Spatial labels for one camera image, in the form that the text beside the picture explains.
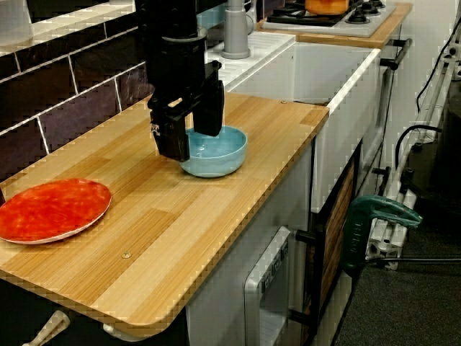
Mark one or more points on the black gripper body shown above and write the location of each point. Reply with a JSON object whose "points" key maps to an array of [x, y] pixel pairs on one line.
{"points": [[176, 75]]}

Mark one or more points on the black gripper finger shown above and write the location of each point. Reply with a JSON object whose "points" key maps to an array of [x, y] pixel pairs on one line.
{"points": [[210, 111], [173, 140]]}

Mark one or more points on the light blue bowl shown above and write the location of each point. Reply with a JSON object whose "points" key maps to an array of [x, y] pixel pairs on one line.
{"points": [[227, 158]]}

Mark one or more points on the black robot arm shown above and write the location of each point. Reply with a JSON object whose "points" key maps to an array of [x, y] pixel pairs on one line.
{"points": [[169, 18]]}

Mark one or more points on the grey toy faucet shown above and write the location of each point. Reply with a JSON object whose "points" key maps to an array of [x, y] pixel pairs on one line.
{"points": [[236, 36]]}

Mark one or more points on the cream shelf ledge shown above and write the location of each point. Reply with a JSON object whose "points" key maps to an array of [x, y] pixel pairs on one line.
{"points": [[72, 25]]}

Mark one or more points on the black burner grate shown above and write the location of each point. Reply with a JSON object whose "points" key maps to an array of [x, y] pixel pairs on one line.
{"points": [[288, 16]]}

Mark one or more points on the red plate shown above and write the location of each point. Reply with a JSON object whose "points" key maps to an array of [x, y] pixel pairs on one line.
{"points": [[54, 209]]}

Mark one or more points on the white sink unit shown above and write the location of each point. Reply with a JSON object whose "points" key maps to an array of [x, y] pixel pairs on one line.
{"points": [[353, 119]]}

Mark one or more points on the wooden stove countertop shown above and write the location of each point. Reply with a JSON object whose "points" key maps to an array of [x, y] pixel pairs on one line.
{"points": [[342, 40]]}

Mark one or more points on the orange pot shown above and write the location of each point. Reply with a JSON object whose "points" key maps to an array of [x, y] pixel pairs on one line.
{"points": [[326, 6]]}

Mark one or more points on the white oven door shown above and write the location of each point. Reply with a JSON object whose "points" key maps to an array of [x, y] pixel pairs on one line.
{"points": [[374, 137]]}

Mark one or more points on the wooden slat crate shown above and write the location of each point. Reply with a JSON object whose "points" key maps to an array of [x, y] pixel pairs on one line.
{"points": [[336, 223]]}

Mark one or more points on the grey stove top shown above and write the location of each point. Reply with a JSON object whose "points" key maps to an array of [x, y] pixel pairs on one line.
{"points": [[360, 29]]}

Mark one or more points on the white container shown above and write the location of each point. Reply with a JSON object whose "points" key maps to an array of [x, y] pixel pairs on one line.
{"points": [[14, 18]]}

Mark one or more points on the black stove knob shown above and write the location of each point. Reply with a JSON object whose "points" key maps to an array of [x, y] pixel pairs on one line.
{"points": [[357, 17], [372, 5]]}

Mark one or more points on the white dishwasher door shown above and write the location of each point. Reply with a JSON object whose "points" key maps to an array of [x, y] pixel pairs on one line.
{"points": [[266, 288]]}

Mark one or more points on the green clamp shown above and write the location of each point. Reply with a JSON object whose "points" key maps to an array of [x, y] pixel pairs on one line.
{"points": [[363, 223]]}

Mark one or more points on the black metal cabinet frame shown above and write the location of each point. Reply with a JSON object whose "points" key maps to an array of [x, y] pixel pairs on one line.
{"points": [[317, 252]]}

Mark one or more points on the silver aluminium frame rail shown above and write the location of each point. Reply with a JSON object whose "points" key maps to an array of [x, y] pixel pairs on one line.
{"points": [[385, 248]]}

